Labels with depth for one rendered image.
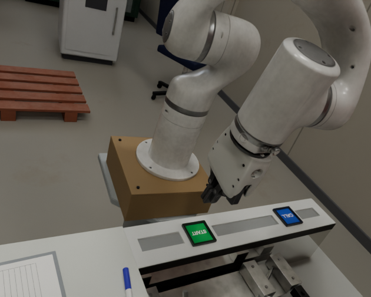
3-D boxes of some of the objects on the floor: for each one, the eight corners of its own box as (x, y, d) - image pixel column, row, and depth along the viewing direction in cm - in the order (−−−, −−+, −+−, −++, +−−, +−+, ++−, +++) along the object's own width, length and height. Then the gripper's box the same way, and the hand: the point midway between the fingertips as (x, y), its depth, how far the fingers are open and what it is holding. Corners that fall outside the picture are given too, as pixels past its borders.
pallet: (-102, 119, 207) (-105, 104, 202) (-77, 68, 266) (-79, 55, 261) (89, 125, 265) (91, 114, 259) (76, 82, 324) (76, 72, 318)
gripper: (216, 102, 53) (178, 170, 65) (259, 173, 44) (206, 236, 56) (251, 104, 57) (209, 168, 69) (297, 170, 48) (239, 230, 60)
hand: (212, 193), depth 61 cm, fingers closed
